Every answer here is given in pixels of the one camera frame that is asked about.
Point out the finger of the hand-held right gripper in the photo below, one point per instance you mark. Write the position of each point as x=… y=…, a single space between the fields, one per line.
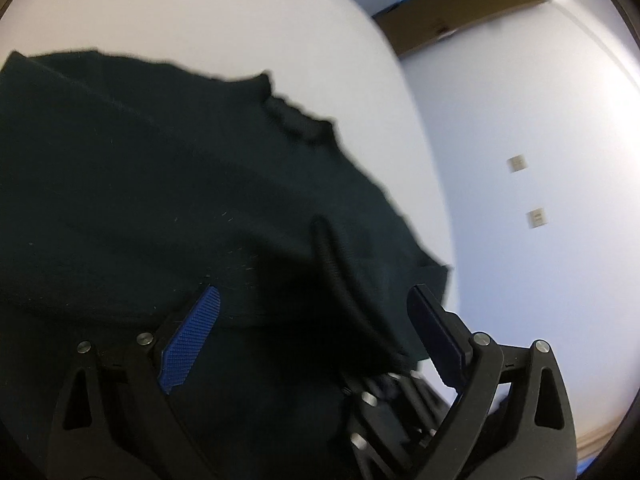
x=385 y=420

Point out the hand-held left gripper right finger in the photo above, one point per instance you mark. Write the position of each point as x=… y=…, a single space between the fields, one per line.
x=447 y=342

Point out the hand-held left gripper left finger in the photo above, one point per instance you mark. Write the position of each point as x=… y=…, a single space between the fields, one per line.
x=192 y=340

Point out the black sweater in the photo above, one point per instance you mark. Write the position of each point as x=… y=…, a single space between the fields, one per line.
x=150 y=185

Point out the bed with pale grey sheet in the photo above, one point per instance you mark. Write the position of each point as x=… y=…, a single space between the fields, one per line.
x=225 y=20

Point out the brown wooden door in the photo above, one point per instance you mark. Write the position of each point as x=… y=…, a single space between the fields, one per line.
x=475 y=7

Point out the beige wall socket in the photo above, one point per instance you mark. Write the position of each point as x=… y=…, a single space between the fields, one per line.
x=537 y=218
x=515 y=164

